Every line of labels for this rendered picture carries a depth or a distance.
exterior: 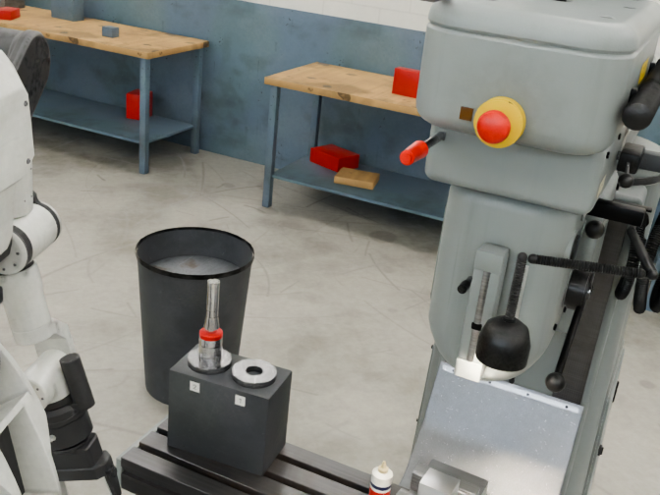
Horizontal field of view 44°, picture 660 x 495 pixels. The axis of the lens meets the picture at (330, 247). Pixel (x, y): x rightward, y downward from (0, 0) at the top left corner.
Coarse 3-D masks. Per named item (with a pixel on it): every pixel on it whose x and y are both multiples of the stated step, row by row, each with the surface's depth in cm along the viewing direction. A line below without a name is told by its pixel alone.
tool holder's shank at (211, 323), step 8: (208, 280) 161; (216, 280) 161; (208, 288) 160; (216, 288) 160; (208, 296) 161; (216, 296) 161; (208, 304) 161; (216, 304) 162; (208, 312) 162; (216, 312) 162; (208, 320) 163; (216, 320) 163; (208, 328) 163; (216, 328) 163
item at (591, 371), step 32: (640, 192) 159; (608, 224) 158; (608, 256) 160; (608, 288) 162; (608, 320) 165; (544, 352) 173; (576, 352) 169; (608, 352) 169; (544, 384) 175; (576, 384) 171; (608, 384) 175; (608, 416) 207; (576, 448) 177; (576, 480) 181
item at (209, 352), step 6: (204, 342) 163; (210, 342) 163; (216, 342) 164; (222, 342) 166; (198, 348) 166; (204, 348) 164; (210, 348) 164; (216, 348) 164; (198, 354) 166; (204, 354) 164; (210, 354) 164; (216, 354) 165; (204, 360) 165; (210, 360) 165; (216, 360) 166
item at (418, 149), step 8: (432, 136) 112; (440, 136) 113; (416, 144) 105; (424, 144) 106; (432, 144) 110; (408, 152) 103; (416, 152) 103; (424, 152) 106; (408, 160) 103; (416, 160) 104
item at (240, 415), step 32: (192, 352) 169; (224, 352) 170; (192, 384) 163; (224, 384) 161; (256, 384) 161; (288, 384) 168; (192, 416) 166; (224, 416) 164; (256, 416) 161; (192, 448) 169; (224, 448) 166; (256, 448) 163
